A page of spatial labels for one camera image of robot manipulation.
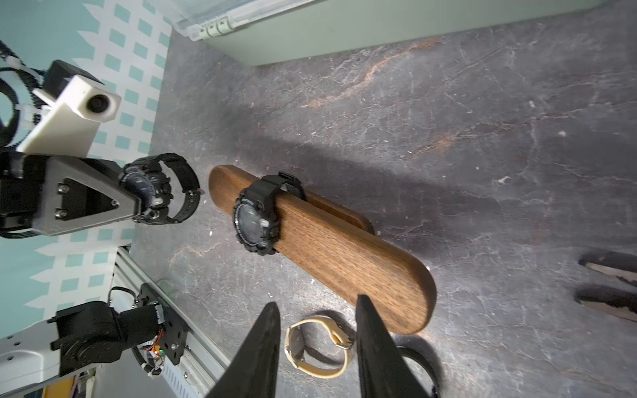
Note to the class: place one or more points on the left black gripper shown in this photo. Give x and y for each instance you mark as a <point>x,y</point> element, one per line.
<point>57,195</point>

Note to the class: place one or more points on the large black digital watch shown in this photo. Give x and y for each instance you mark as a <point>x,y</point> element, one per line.
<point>255,217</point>

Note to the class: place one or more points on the black rugged sport watch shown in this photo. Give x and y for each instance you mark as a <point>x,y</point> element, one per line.
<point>146,180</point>

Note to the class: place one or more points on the wooden watch stand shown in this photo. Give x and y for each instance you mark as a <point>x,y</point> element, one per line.
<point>339,248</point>

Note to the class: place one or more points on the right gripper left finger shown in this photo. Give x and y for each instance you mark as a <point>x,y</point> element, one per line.
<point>253,370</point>

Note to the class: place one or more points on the beige strap watch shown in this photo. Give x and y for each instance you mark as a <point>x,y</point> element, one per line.
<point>318,347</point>

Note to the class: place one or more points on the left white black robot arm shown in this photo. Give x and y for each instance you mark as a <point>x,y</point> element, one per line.
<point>41,275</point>

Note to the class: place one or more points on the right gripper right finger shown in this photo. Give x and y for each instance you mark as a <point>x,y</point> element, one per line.
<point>382,370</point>

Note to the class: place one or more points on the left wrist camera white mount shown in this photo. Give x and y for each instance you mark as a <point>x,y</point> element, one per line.
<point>73,119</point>

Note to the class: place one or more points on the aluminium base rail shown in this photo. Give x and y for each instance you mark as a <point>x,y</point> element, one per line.
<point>192,362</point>

